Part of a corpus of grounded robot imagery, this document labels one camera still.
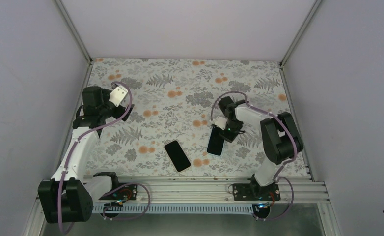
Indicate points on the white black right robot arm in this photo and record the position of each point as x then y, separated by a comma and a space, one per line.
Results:
280, 137

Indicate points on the black smartphone on mat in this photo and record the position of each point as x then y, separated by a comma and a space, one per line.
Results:
177, 156

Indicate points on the black phone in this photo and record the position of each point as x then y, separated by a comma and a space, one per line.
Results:
216, 142

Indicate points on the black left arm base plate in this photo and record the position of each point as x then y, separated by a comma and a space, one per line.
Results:
127, 193

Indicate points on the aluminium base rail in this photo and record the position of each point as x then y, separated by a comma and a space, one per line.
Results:
217, 189

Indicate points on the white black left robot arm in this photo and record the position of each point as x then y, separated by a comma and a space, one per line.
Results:
64, 198

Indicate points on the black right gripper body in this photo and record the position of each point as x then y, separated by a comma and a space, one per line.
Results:
234, 127

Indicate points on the white slotted cable duct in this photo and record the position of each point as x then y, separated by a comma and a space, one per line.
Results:
160, 208

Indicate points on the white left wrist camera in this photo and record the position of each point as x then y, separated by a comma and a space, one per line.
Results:
117, 95

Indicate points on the aluminium frame post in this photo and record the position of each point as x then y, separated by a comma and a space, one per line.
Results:
300, 32
71, 26

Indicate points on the aluminium frame post right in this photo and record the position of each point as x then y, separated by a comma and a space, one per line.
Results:
300, 32

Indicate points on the aluminium frame post left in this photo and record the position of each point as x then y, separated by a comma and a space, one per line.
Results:
71, 26

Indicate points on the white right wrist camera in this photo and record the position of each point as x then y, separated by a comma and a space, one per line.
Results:
220, 122

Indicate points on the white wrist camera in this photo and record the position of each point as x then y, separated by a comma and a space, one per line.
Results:
117, 95
220, 122

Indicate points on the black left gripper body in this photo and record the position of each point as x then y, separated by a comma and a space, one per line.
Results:
104, 110

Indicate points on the floral patterned table mat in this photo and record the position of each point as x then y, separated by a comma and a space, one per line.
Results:
174, 100

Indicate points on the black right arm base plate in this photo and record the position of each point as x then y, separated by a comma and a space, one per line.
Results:
250, 192

